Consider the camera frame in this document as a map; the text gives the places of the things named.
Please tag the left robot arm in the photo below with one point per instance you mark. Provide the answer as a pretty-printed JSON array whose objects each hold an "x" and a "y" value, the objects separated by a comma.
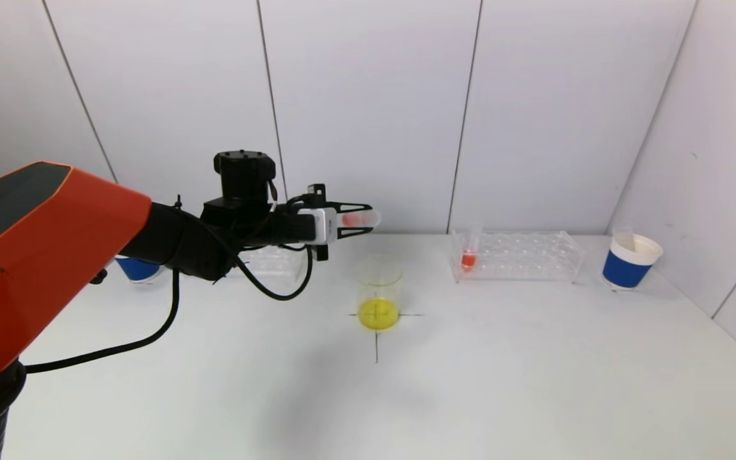
[{"x": 36, "y": 255}]

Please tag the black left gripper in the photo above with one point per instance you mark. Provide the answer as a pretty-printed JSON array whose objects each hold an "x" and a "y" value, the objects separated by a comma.
[{"x": 324, "y": 225}]

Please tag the test tube with red pigment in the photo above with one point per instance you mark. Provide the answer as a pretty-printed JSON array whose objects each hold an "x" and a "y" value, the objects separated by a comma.
[
  {"x": 360, "y": 219},
  {"x": 468, "y": 259}
]

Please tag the test tube with yellow pigment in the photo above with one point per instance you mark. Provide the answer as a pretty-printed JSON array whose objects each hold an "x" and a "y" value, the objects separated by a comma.
[{"x": 622, "y": 239}]

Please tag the clear acrylic test tube rack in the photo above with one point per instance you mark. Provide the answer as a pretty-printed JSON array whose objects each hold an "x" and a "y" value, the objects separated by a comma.
[
  {"x": 528, "y": 259},
  {"x": 275, "y": 262}
]

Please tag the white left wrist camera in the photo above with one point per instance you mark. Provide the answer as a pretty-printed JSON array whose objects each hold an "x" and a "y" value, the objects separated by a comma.
[{"x": 320, "y": 225}]

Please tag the clear glass beaker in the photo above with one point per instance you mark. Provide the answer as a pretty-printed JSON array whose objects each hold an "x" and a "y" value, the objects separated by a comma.
[{"x": 378, "y": 313}]

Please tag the blue and white paper cup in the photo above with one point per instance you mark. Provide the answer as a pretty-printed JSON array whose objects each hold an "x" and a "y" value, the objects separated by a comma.
[
  {"x": 627, "y": 271},
  {"x": 138, "y": 268}
]

